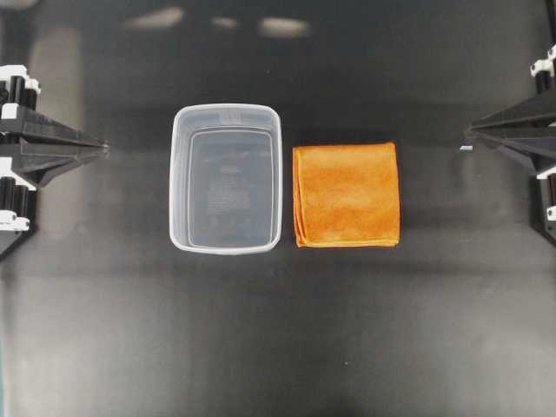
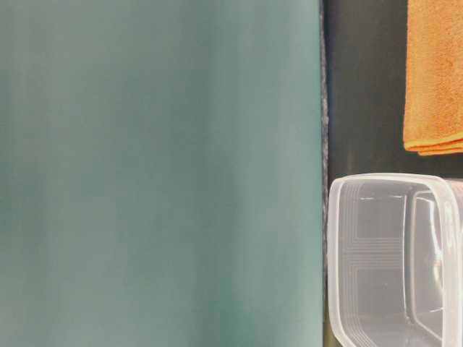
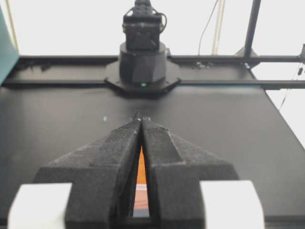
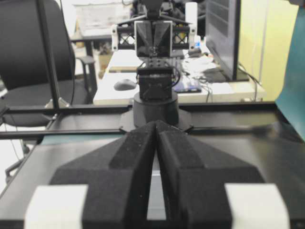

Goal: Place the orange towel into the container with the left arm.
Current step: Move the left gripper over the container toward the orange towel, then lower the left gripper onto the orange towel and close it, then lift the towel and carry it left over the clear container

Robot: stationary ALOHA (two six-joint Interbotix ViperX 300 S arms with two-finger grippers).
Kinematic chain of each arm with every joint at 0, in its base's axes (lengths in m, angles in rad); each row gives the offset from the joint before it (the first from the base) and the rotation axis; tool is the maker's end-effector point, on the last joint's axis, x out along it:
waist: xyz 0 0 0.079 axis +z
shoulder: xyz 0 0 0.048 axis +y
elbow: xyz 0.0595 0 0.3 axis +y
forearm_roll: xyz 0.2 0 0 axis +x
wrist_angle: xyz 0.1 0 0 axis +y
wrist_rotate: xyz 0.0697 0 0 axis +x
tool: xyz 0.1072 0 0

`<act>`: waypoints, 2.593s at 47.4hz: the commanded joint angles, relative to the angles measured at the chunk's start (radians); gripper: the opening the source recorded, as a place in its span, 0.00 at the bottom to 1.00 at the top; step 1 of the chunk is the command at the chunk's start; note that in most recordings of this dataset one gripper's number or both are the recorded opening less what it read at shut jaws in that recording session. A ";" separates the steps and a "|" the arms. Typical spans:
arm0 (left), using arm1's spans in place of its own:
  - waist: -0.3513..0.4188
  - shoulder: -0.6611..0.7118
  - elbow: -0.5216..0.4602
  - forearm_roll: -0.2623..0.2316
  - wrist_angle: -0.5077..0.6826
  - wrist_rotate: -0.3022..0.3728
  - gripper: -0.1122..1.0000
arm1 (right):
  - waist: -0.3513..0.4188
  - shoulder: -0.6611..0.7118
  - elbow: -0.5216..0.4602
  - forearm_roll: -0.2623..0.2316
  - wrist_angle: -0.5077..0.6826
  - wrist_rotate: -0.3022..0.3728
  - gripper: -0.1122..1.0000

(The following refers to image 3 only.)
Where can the black vertical frame post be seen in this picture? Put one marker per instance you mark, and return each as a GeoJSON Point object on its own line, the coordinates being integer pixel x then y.
{"type": "Point", "coordinates": [251, 27]}

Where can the black aluminium frame rail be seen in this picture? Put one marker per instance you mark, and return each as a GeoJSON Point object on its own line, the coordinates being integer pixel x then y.
{"type": "Point", "coordinates": [99, 71]}

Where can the orange towel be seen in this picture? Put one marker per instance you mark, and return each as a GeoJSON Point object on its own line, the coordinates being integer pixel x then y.
{"type": "Point", "coordinates": [141, 204]}

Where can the teal panel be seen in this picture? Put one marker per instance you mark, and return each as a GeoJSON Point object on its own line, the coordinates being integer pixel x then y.
{"type": "Point", "coordinates": [9, 51]}

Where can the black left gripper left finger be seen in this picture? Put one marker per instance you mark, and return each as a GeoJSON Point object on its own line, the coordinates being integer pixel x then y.
{"type": "Point", "coordinates": [103, 176]}

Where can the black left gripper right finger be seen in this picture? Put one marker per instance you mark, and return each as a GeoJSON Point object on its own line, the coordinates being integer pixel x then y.
{"type": "Point", "coordinates": [174, 168]}

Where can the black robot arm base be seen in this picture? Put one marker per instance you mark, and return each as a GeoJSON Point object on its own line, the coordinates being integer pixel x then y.
{"type": "Point", "coordinates": [143, 65]}

